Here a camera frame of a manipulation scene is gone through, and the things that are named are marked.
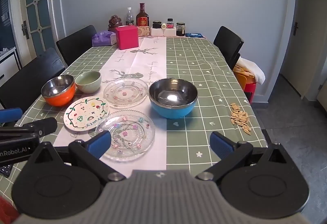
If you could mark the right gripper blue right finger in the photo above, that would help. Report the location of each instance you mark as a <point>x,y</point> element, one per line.
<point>232,156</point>

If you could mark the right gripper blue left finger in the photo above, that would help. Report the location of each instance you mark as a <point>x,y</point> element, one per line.
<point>87,154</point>

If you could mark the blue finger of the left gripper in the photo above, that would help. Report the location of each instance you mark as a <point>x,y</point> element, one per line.
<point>41,128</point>
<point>10,115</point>

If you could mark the white painted fruit plate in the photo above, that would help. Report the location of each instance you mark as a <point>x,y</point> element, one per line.
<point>86,113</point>

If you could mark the orange steel bowl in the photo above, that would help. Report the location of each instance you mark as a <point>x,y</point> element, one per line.
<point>59,91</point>

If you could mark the clear glass plate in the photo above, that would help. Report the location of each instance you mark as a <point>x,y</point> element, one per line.
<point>132,134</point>
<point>125,93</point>

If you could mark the green ceramic bowl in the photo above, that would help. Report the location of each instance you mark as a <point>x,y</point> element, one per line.
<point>88,82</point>

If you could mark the blue steel bowl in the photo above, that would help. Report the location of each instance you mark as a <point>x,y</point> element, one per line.
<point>172,98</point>

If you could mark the near left black chair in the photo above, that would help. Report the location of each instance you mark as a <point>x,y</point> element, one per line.
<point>21,90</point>

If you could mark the black chair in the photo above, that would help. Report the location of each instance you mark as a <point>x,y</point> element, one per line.
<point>76,44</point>
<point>21,90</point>
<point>229,45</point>

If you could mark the green checkered tablecloth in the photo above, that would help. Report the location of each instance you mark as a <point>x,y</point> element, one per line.
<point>201,63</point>

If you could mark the pink deer table runner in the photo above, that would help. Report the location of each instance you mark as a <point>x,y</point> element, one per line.
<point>147,63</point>

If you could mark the white drawer cabinet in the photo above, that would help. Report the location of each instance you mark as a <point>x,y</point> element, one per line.
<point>9,65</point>

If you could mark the red stool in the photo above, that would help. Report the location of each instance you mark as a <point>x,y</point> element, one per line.
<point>246,80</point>

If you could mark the far left black chair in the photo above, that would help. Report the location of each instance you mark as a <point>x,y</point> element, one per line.
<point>76,44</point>

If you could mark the white cloth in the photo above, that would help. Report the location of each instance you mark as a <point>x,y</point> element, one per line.
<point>252,68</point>

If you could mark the right black chair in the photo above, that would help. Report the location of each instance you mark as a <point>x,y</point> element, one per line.
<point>229,45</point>

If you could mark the purple tissue pack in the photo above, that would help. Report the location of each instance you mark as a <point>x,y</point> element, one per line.
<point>104,38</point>

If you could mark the pink square box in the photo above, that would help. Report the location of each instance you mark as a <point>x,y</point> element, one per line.
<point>127,37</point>

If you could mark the glass panel door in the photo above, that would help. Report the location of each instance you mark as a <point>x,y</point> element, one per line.
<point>33,27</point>

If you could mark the blue packet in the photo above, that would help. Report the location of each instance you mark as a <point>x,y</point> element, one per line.
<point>194,35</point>

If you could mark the brown ceramic teapot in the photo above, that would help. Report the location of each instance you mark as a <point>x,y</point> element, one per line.
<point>114,23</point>

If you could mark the beige patterned tin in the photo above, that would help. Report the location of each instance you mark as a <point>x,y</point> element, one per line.
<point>143,31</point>

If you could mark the dark glass jar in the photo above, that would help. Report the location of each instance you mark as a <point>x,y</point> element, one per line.
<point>180,28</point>

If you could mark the clear water bottle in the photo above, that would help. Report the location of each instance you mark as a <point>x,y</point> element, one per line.
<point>129,17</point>

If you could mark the white box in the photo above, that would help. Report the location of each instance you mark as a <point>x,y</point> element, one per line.
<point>159,32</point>

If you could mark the small red label bottle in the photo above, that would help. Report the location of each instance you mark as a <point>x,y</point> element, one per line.
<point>170,23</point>

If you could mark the brown liquor bottle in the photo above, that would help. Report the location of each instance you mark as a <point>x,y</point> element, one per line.
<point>142,18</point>

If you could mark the black lid jar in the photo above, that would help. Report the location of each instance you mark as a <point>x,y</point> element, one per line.
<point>157,24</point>

